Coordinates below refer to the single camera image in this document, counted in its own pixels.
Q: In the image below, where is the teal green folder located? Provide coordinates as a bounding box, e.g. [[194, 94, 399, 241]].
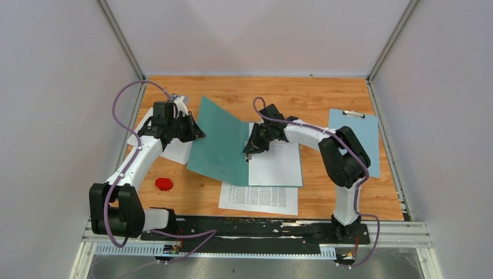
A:
[[186, 95, 304, 188]]

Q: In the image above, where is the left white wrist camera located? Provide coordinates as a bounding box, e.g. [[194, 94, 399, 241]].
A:
[[173, 95, 190, 116]]

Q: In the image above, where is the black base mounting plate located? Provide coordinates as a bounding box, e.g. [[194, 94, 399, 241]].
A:
[[140, 214, 370, 255]]

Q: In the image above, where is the aluminium frame rail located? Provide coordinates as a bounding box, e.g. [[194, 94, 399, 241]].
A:
[[82, 216, 433, 260]]

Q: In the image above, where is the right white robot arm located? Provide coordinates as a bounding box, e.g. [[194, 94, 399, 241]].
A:
[[243, 104, 371, 243]]

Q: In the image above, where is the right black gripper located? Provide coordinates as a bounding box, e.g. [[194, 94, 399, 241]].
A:
[[244, 123, 274, 155]]

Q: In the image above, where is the red small object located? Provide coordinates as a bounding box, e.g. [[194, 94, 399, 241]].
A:
[[155, 177, 174, 191]]

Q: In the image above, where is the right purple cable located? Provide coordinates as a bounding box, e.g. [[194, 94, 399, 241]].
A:
[[252, 96, 381, 270]]

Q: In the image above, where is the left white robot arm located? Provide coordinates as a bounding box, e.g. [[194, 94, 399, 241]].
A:
[[89, 96, 206, 240]]

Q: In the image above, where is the printed paper sheet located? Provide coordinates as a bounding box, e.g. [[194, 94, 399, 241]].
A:
[[248, 140, 303, 187], [127, 108, 194, 166], [219, 183, 298, 216]]

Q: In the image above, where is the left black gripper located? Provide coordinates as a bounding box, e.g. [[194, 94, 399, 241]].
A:
[[169, 111, 207, 143]]

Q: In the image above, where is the blue clipboard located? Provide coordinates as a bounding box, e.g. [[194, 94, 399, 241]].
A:
[[328, 108, 380, 178]]

